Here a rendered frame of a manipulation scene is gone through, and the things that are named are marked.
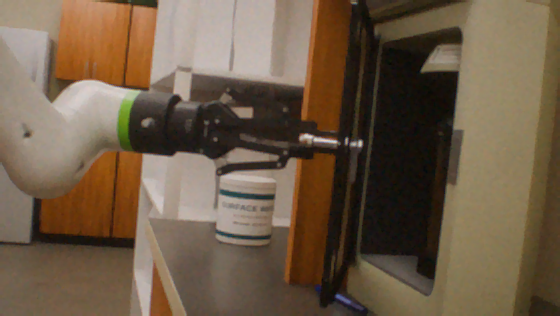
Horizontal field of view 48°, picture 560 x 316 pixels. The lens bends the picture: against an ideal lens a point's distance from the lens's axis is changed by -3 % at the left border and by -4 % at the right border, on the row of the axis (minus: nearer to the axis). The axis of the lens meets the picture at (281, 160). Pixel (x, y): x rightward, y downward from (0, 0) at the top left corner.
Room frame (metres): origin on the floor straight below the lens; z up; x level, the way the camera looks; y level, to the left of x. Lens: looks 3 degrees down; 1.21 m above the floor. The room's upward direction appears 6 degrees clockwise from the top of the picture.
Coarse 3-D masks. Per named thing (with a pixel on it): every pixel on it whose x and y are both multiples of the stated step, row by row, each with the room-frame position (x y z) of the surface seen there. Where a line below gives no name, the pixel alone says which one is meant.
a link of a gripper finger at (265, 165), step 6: (234, 162) 0.90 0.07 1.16; (240, 162) 0.90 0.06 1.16; (246, 162) 0.91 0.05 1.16; (252, 162) 0.90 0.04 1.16; (258, 162) 0.90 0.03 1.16; (264, 162) 0.90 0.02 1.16; (270, 162) 0.89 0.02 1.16; (276, 162) 0.89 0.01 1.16; (282, 162) 0.89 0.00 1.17; (222, 168) 0.91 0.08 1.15; (228, 168) 0.91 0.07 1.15; (234, 168) 0.90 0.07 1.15; (240, 168) 0.90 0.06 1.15; (246, 168) 0.90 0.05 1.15; (252, 168) 0.90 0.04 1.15; (258, 168) 0.90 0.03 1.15; (264, 168) 0.90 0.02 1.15; (270, 168) 0.89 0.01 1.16; (276, 168) 0.89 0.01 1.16; (282, 168) 0.90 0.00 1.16; (216, 174) 0.91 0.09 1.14; (222, 174) 0.91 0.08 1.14
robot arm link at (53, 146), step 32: (0, 64) 0.78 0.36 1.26; (0, 96) 0.77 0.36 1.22; (32, 96) 0.80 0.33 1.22; (0, 128) 0.78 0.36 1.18; (32, 128) 0.79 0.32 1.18; (64, 128) 0.83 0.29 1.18; (0, 160) 0.81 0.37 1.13; (32, 160) 0.79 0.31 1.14; (64, 160) 0.81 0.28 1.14; (32, 192) 0.81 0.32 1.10; (64, 192) 0.84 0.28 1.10
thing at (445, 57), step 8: (440, 40) 0.94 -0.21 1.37; (448, 40) 0.92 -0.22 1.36; (456, 40) 0.91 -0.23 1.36; (440, 48) 0.93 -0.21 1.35; (448, 48) 0.91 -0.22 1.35; (456, 48) 0.90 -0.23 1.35; (432, 56) 0.94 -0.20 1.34; (440, 56) 0.92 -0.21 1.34; (448, 56) 0.90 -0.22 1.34; (456, 56) 0.89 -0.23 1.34; (432, 64) 0.92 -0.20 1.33; (440, 64) 0.91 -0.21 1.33; (448, 64) 0.90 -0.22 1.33; (456, 64) 0.89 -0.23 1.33; (424, 72) 0.94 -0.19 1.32; (432, 72) 1.01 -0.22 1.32; (440, 72) 1.02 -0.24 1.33; (448, 72) 1.02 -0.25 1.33; (456, 72) 1.03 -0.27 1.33; (448, 80) 1.03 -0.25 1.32; (456, 80) 1.03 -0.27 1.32
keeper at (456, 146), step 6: (456, 132) 0.81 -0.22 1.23; (456, 138) 0.80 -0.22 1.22; (456, 144) 0.80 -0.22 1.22; (456, 150) 0.80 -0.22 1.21; (450, 156) 0.81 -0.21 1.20; (456, 156) 0.80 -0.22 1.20; (450, 162) 0.81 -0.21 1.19; (456, 162) 0.80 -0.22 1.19; (450, 168) 0.81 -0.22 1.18; (456, 168) 0.80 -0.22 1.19; (450, 174) 0.81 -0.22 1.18; (456, 174) 0.80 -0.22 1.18; (450, 180) 0.81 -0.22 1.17; (456, 180) 0.80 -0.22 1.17
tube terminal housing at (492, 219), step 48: (480, 0) 0.79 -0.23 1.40; (528, 0) 0.81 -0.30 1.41; (432, 48) 1.06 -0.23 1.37; (480, 48) 0.79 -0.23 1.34; (528, 48) 0.81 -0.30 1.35; (480, 96) 0.80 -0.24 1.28; (528, 96) 0.82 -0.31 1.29; (480, 144) 0.80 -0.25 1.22; (528, 144) 0.82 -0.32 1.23; (480, 192) 0.80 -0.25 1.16; (528, 192) 0.82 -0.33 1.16; (480, 240) 0.80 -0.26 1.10; (528, 240) 0.87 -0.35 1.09; (384, 288) 0.96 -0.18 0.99; (480, 288) 0.81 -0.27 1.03; (528, 288) 0.94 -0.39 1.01
